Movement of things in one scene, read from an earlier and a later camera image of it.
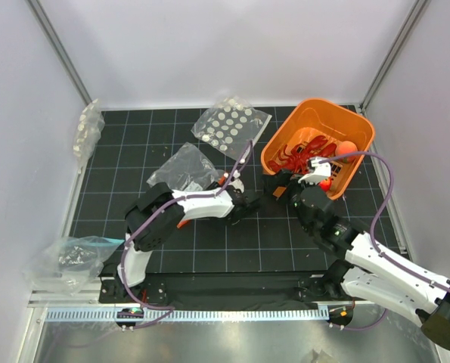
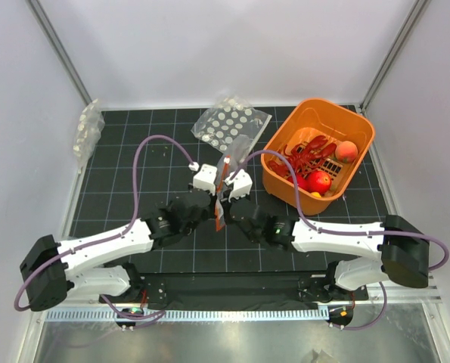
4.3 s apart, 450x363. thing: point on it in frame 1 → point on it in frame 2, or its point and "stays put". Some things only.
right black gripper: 282,178 → 226,204
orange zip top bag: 187,169 → 231,161
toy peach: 344,147 stays put
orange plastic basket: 319,144 stays put
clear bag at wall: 91,123 stays put
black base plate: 237,290 stays put
